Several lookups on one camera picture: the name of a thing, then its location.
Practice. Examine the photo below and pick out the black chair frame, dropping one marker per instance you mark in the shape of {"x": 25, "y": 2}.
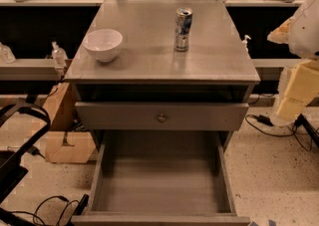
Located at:
{"x": 11, "y": 172}

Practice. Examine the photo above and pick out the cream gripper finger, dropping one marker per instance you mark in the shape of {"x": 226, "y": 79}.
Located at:
{"x": 298, "y": 86}
{"x": 282, "y": 34}

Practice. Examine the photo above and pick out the small white pump bottle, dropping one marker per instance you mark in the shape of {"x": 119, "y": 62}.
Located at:
{"x": 246, "y": 41}

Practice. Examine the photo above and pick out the clear sanitizer pump bottle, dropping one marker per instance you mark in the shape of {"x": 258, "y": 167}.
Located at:
{"x": 59, "y": 55}

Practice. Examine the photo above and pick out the silver blue redbull can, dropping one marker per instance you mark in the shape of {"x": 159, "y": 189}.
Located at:
{"x": 183, "y": 20}

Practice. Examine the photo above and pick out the closed grey upper drawer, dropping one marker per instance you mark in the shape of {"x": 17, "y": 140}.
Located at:
{"x": 162, "y": 116}

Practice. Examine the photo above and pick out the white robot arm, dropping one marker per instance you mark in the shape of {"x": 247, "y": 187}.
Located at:
{"x": 305, "y": 37}

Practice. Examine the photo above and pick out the open grey lower drawer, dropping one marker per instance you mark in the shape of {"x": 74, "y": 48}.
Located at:
{"x": 160, "y": 178}

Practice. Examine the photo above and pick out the brown cardboard box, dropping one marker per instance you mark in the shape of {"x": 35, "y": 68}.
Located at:
{"x": 63, "y": 143}

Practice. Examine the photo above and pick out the white ceramic bowl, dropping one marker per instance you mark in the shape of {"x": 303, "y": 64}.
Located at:
{"x": 103, "y": 45}

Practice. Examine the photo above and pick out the grey drawer cabinet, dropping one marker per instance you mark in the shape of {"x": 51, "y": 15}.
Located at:
{"x": 215, "y": 68}

